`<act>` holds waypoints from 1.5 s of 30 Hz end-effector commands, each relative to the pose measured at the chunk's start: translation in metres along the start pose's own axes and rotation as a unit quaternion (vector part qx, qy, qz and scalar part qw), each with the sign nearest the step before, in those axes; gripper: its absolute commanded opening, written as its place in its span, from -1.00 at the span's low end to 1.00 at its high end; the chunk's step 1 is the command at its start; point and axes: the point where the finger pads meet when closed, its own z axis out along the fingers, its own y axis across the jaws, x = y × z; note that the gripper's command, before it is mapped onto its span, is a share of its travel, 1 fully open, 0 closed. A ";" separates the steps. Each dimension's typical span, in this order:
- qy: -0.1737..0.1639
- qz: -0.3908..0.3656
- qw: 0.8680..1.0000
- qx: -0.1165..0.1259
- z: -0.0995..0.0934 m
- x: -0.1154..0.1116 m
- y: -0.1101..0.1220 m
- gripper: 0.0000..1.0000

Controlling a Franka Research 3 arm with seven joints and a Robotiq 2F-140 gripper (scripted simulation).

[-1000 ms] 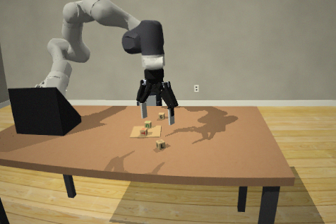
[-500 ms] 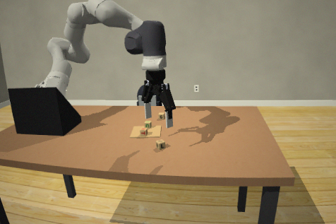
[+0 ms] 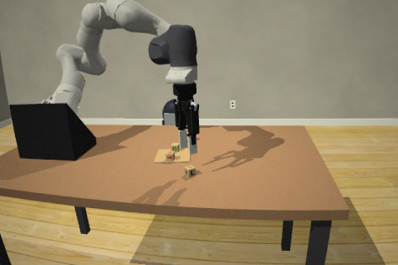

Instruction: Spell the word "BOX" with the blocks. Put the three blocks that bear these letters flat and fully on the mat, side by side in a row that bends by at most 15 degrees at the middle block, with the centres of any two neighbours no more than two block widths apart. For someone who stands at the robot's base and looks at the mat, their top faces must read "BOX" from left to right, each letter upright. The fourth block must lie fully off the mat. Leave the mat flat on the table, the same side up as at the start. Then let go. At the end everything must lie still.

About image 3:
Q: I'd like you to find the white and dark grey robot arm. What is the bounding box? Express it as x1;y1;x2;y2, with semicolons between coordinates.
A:
42;0;197;114

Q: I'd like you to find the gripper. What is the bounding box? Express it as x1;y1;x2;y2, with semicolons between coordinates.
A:
173;82;200;155

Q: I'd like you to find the tan square mat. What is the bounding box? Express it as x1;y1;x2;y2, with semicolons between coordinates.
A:
154;149;191;163

